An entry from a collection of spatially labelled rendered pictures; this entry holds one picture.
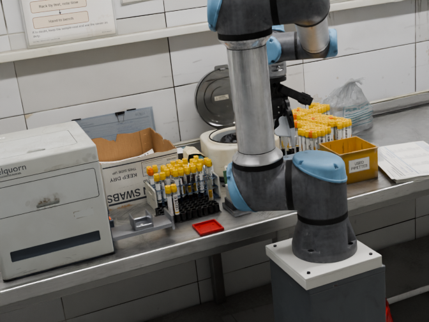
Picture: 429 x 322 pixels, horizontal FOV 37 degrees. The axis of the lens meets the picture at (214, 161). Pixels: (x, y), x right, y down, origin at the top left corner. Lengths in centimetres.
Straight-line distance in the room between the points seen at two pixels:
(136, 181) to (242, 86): 69
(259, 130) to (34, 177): 55
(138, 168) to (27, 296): 53
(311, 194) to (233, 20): 41
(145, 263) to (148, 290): 84
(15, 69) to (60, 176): 66
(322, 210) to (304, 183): 7
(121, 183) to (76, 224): 35
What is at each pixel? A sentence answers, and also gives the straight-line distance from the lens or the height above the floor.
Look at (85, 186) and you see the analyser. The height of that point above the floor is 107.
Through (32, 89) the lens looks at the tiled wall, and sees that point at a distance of 219.
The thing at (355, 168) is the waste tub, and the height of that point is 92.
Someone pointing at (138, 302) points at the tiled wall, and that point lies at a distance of 253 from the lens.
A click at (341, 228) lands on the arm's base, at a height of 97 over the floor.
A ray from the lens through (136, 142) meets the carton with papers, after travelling 222.
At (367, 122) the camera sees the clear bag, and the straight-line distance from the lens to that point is 250.
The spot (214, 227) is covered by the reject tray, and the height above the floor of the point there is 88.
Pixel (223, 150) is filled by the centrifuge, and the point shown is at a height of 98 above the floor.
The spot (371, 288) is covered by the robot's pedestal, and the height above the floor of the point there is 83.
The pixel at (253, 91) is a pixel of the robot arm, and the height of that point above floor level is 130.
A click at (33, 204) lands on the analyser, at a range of 161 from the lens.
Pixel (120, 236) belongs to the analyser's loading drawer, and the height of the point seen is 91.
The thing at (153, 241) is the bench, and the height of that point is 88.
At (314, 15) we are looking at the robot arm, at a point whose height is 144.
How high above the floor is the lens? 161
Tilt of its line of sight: 19 degrees down
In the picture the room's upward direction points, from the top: 6 degrees counter-clockwise
